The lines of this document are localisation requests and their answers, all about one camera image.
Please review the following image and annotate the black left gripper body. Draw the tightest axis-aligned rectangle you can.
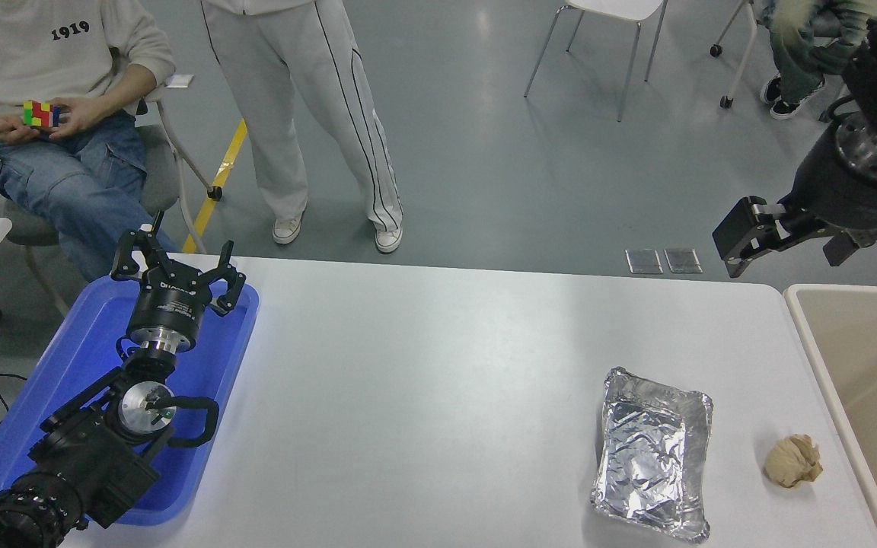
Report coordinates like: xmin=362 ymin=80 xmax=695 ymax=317
xmin=126 ymin=274 xmax=215 ymax=340

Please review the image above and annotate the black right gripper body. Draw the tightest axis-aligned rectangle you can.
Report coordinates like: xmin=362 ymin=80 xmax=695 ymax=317
xmin=779 ymin=137 xmax=877 ymax=243

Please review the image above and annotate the colourful puzzle cube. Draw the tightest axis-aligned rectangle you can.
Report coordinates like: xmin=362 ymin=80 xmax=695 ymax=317
xmin=23 ymin=100 xmax=62 ymax=129

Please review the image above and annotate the silver foil tray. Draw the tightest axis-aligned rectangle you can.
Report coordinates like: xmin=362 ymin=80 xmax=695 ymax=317
xmin=589 ymin=367 xmax=715 ymax=543

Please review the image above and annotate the metal floor plate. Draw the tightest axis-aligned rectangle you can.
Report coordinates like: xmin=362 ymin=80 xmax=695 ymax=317
xmin=665 ymin=247 xmax=703 ymax=275
xmin=626 ymin=248 xmax=664 ymax=275

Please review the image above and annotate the seated person's left hand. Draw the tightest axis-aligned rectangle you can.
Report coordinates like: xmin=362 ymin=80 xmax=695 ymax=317
xmin=49 ymin=97 xmax=110 ymax=140

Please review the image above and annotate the seated person's right hand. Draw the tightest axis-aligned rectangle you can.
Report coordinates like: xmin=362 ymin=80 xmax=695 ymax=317
xmin=0 ymin=113 xmax=42 ymax=145

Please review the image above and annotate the grey office chair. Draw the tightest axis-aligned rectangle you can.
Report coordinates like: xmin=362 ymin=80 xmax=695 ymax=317
xmin=0 ymin=99 xmax=224 ymax=324

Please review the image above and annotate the blue plastic tray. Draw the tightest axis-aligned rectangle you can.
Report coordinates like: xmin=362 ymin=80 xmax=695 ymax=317
xmin=0 ymin=274 xmax=260 ymax=527

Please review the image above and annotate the large pale bin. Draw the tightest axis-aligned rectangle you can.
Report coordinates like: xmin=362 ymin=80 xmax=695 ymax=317
xmin=783 ymin=283 xmax=877 ymax=548

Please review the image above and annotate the white chair with castors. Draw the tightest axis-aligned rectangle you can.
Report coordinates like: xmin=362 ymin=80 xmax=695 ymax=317
xmin=709 ymin=0 xmax=850 ymax=124

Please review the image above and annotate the standing person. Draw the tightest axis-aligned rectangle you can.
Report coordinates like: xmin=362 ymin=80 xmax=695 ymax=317
xmin=201 ymin=0 xmax=405 ymax=254

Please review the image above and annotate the crumpled tan paper ball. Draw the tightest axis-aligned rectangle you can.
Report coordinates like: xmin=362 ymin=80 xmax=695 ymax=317
xmin=764 ymin=434 xmax=824 ymax=489

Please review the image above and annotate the seated person with cube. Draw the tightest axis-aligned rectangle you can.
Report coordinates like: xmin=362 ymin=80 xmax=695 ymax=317
xmin=0 ymin=0 xmax=180 ymax=282

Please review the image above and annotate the white chair with metal legs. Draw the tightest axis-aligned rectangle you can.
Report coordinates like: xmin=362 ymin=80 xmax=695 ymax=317
xmin=524 ymin=0 xmax=669 ymax=123

